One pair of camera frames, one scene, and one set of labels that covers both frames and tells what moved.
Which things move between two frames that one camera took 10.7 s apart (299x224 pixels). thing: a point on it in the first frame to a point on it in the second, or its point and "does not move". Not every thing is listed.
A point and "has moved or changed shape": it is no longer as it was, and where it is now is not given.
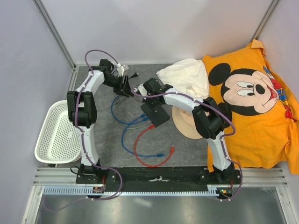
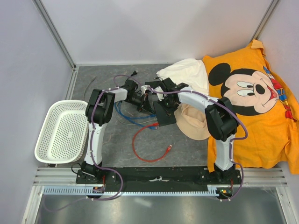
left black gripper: (126, 90) to (145, 104)
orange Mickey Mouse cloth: (258, 102) does not move
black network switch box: (158, 116) has moved or changed shape
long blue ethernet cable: (154, 155) to (132, 121)
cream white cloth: (187, 77) does not move
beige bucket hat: (184, 122) does not move
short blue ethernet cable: (145, 118) has moved or changed shape
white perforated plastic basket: (58, 140) does not move
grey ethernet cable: (147, 122) to (154, 119)
